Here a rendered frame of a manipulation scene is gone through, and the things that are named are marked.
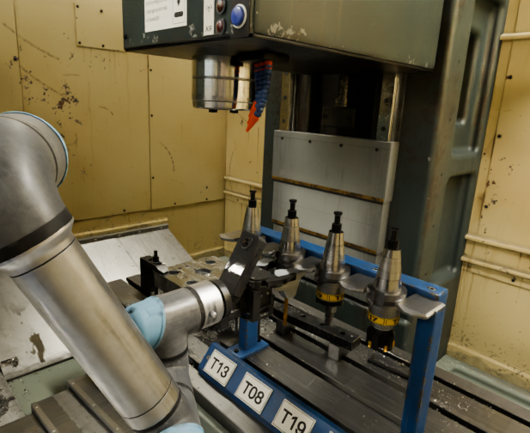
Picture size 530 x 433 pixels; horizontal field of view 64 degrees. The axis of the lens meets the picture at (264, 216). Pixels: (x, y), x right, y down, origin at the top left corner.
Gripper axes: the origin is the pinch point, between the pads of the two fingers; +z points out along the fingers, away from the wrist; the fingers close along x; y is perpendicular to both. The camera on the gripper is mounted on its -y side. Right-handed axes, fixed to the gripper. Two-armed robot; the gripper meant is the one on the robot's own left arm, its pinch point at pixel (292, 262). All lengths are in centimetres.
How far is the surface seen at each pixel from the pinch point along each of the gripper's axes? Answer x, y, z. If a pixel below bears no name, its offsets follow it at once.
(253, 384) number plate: -0.5, 24.8, -9.0
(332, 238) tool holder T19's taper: 11.3, -8.8, -2.8
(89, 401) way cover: -42, 46, -27
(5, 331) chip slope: -100, 50, -33
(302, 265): 5.4, -2.1, -3.3
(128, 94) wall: -134, -30, 33
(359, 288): 18.2, -2.2, -3.6
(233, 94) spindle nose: -26.3, -32.1, 5.1
